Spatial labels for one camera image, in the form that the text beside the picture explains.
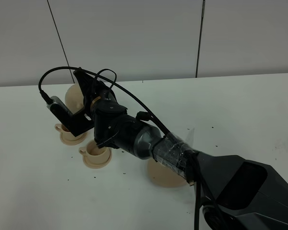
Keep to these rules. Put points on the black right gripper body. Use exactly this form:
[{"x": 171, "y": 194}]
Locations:
[{"x": 100, "y": 106}]

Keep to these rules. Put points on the beige teapot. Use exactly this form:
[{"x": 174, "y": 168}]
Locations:
[{"x": 74, "y": 99}]

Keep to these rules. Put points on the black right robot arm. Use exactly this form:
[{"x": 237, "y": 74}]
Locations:
[{"x": 232, "y": 193}]

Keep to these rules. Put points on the large beige teapot saucer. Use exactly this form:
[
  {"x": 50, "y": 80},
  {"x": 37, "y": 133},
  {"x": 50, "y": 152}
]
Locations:
[{"x": 163, "y": 176}]

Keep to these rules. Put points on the far beige cup saucer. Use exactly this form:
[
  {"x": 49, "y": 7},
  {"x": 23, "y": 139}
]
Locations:
[{"x": 69, "y": 139}]

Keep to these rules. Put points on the beige cup saucer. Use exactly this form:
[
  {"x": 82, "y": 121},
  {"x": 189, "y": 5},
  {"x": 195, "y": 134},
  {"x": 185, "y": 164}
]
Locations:
[
  {"x": 69, "y": 139},
  {"x": 97, "y": 161}
]

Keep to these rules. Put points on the near beige teacup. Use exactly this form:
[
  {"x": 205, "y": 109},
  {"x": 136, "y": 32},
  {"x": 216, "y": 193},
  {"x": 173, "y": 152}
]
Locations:
[{"x": 92, "y": 149}]

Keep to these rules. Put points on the beige teacup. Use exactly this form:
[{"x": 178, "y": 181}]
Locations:
[
  {"x": 61, "y": 128},
  {"x": 92, "y": 149}
]

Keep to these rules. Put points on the far beige teacup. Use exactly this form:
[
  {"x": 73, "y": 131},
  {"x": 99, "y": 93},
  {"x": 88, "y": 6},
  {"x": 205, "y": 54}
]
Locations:
[{"x": 61, "y": 128}]

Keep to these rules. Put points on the near beige cup saucer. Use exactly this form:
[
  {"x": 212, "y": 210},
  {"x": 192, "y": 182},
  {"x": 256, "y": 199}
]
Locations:
[{"x": 97, "y": 161}]

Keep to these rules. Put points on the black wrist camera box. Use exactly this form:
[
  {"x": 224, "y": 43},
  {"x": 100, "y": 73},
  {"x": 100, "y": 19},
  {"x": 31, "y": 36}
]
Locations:
[{"x": 60, "y": 110}]

